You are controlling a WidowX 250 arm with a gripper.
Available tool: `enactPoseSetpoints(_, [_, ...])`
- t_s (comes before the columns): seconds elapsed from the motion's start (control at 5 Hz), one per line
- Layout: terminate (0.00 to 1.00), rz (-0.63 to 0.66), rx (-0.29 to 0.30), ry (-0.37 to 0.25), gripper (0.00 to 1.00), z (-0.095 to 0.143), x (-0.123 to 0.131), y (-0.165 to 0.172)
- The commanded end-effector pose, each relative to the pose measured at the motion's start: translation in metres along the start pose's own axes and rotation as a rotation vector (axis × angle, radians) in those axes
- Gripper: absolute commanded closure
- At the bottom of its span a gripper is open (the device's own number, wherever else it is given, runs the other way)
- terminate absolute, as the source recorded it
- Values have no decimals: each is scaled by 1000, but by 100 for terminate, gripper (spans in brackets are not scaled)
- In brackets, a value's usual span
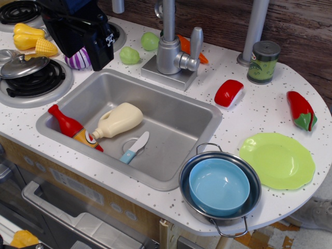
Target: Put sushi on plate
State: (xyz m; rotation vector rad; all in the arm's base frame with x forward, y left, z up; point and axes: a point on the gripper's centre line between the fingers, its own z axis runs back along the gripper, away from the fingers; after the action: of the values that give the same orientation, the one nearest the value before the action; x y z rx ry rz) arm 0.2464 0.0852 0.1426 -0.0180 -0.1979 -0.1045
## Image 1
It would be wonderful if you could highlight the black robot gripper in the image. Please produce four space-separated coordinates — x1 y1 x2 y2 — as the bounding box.
40 1 114 71

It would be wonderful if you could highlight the red white toy sushi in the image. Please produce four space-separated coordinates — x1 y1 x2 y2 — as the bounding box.
214 79 244 109

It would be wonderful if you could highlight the light green plastic plate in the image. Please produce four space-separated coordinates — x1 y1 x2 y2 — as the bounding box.
239 133 316 190

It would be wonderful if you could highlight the yellow toy corn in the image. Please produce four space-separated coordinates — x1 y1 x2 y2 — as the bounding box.
35 38 58 57

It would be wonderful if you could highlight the purple toy onion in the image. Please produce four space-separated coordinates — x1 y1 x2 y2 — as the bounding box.
64 47 91 70

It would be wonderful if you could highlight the back left stove burner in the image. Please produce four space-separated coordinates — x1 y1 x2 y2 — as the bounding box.
1 1 44 33

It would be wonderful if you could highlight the stove burner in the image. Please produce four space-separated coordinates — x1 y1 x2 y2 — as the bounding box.
108 21 127 52
1 1 44 33
1 59 74 108

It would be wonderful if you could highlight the yellow toy squash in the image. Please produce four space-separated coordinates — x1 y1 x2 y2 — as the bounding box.
13 23 45 50

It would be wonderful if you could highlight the back right stove burner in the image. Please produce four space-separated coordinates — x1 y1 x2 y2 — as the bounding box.
108 21 127 52

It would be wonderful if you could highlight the silver support pole left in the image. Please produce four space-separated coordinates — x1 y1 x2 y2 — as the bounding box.
112 0 125 14

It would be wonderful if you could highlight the silver support pole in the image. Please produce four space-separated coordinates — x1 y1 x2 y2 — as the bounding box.
112 0 125 14
237 0 270 67

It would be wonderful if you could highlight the front left stove burner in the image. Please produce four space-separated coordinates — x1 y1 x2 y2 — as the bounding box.
1 59 74 108

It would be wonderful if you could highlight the light green toy sprout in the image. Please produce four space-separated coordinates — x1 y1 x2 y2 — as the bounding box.
119 47 140 64

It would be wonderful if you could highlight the steel pot lid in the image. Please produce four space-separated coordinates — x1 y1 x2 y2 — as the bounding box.
1 54 50 79

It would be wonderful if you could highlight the light green toy lime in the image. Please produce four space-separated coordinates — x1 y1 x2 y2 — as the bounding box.
141 32 159 51

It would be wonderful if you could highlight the red toy ketchup bottle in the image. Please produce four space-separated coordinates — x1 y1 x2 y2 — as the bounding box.
48 104 104 152

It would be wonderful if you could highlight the cream toy mayonnaise bottle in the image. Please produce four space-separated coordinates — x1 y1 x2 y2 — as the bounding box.
92 103 143 139

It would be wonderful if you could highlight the orange toy carrot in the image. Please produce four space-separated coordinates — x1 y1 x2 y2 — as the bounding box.
177 34 209 64

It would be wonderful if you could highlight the silver toy faucet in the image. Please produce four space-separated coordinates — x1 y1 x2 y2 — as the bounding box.
141 1 203 91

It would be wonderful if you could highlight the silver metal sink basin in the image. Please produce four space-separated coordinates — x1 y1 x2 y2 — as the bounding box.
36 70 222 191

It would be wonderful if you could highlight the silver support pole right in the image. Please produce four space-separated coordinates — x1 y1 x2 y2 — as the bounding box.
237 0 270 67

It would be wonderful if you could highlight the green toy food can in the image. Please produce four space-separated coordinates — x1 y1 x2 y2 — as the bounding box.
247 40 281 85

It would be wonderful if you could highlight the small steel pot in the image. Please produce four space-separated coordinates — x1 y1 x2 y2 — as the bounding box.
179 144 262 238

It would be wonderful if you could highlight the yellow toy on floor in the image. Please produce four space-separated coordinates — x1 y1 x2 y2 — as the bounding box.
10 230 39 248

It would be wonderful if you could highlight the blue plastic bowl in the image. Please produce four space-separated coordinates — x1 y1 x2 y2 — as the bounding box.
189 158 251 217

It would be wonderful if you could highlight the red toy chili pepper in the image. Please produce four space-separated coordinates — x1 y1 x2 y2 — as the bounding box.
286 91 317 131

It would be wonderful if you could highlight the blue handled toy knife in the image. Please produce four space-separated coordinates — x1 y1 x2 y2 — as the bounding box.
120 131 149 164

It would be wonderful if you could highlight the toy oven door handle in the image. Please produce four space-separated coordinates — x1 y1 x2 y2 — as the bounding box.
22 181 145 248

